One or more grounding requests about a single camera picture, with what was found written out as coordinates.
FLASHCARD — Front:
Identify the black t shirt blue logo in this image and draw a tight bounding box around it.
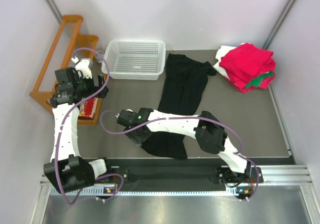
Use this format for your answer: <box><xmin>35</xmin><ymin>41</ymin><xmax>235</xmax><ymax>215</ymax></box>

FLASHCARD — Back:
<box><xmin>142</xmin><ymin>53</ymin><xmax>217</xmax><ymax>159</ymax></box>

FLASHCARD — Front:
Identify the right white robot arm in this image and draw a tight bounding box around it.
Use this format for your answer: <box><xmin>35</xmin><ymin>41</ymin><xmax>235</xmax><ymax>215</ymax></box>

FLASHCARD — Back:
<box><xmin>117</xmin><ymin>108</ymin><xmax>252</xmax><ymax>183</ymax></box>

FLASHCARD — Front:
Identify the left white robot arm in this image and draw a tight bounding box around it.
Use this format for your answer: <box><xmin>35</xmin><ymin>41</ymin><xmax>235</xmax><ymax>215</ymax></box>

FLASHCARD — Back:
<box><xmin>43</xmin><ymin>65</ymin><xmax>114</xmax><ymax>193</ymax></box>

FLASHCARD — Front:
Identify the red box in rack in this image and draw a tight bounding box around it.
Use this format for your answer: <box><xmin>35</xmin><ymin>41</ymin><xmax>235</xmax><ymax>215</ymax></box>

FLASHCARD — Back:
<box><xmin>78</xmin><ymin>98</ymin><xmax>98</xmax><ymax>119</ymax></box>

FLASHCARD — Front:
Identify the small clear plastic cup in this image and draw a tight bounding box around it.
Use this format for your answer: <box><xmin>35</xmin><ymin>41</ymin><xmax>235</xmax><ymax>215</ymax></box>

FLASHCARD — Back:
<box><xmin>95</xmin><ymin>50</ymin><xmax>104</xmax><ymax>64</ymax></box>

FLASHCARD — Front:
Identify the white plastic perforated basket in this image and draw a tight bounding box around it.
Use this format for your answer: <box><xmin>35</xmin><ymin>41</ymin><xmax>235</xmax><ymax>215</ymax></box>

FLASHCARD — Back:
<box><xmin>101</xmin><ymin>39</ymin><xmax>167</xmax><ymax>81</ymax></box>

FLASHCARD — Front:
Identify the orange wooden rack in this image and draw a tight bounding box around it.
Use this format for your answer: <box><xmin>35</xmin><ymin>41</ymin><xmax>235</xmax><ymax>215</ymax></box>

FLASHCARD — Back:
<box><xmin>29</xmin><ymin>15</ymin><xmax>103</xmax><ymax>125</ymax></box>

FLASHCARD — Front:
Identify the white folded t shirt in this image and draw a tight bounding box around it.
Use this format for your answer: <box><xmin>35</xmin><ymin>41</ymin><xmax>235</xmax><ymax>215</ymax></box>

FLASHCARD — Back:
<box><xmin>213</xmin><ymin>45</ymin><xmax>239</xmax><ymax>80</ymax></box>

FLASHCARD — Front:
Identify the red folded t shirt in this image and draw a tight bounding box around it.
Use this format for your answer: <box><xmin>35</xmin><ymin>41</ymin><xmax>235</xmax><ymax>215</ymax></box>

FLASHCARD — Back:
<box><xmin>220</xmin><ymin>43</ymin><xmax>276</xmax><ymax>93</ymax></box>

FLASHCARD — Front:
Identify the green folded t shirt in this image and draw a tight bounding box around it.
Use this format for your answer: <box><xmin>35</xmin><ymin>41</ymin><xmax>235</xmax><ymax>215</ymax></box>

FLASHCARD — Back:
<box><xmin>244</xmin><ymin>71</ymin><xmax>274</xmax><ymax>89</ymax></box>

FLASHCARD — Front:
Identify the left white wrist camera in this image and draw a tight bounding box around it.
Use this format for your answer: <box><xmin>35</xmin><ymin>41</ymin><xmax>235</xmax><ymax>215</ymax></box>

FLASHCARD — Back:
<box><xmin>71</xmin><ymin>57</ymin><xmax>93</xmax><ymax>79</ymax></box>

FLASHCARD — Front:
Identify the white slotted cable duct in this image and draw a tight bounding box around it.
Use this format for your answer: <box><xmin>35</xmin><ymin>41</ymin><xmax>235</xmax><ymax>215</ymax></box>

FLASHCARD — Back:
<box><xmin>84</xmin><ymin>184</ymin><xmax>253</xmax><ymax>197</ymax></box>

